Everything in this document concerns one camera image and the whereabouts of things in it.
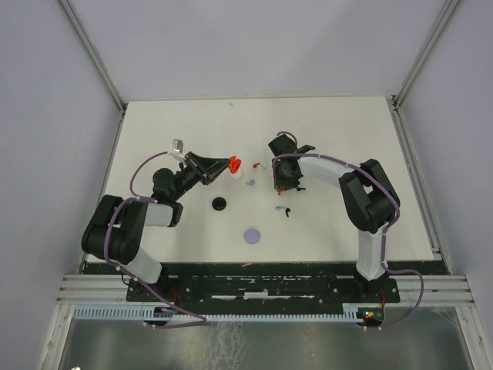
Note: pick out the controller board with leds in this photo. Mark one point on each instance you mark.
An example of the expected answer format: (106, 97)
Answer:
(373, 316)

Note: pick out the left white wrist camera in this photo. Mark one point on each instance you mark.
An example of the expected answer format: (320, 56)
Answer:
(176, 150)

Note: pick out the aluminium front rail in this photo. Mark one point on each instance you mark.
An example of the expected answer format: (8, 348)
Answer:
(439, 291)

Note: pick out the purple charging case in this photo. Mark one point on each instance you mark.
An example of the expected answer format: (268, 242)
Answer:
(252, 236)

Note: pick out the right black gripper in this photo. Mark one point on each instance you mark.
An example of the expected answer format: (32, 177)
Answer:
(278, 182)

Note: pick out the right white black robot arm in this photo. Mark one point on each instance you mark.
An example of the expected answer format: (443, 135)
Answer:
(370, 200)

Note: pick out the left aluminium frame post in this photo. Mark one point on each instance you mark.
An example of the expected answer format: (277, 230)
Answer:
(75, 22)

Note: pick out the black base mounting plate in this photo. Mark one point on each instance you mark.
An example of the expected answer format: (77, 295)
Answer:
(261, 288)

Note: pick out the red charging case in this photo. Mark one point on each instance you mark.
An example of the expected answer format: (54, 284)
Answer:
(234, 164)

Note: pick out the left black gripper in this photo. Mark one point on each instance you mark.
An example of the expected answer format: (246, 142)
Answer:
(219, 165)

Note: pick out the white charging case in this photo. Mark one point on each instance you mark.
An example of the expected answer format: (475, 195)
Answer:
(237, 175)

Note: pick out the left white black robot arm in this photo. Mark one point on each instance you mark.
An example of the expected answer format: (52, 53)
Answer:
(115, 231)

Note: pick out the right aluminium frame post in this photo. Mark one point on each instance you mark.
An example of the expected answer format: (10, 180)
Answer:
(440, 26)

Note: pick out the aluminium frame post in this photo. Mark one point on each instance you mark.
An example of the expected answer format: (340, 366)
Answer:
(75, 22)
(440, 26)

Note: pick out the black charging case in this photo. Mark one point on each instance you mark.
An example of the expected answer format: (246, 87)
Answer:
(219, 203)

